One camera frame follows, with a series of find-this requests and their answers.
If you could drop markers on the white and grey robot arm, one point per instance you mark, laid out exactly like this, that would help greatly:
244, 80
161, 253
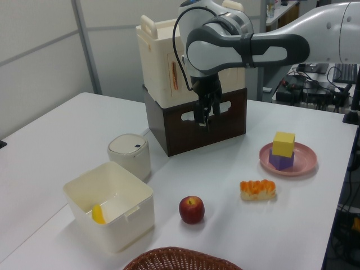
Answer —
247, 47

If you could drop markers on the yellow cube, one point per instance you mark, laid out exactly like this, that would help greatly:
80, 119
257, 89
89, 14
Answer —
283, 144

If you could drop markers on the orange topped bread toy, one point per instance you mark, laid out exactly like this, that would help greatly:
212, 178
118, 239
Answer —
257, 190

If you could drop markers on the purple cube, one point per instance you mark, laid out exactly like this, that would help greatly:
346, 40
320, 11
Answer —
280, 162

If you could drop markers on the dark brown wooden crate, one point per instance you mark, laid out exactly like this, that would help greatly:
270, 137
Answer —
197, 126

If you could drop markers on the black keyboard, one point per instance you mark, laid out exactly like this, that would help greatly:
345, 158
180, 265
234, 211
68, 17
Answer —
342, 73

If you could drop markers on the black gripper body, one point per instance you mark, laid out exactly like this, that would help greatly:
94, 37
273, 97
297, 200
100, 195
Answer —
204, 83

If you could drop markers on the open white plastic box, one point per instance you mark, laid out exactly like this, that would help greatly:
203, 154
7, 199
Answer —
112, 205

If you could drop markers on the small white lidded bin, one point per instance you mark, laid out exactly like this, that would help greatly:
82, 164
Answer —
130, 155

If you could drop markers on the red apple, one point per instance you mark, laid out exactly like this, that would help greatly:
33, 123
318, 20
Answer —
191, 209

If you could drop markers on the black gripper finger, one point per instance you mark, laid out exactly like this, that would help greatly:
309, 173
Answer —
216, 104
200, 113

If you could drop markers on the pink plate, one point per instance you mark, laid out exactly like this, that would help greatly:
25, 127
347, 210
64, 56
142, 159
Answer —
305, 160

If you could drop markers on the black electronics box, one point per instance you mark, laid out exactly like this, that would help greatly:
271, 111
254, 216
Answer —
289, 94

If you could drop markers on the yellow banana piece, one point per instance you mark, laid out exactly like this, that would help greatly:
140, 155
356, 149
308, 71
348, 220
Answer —
98, 215

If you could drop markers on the brown wicker basket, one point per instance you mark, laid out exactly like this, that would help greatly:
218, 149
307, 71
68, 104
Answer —
180, 260

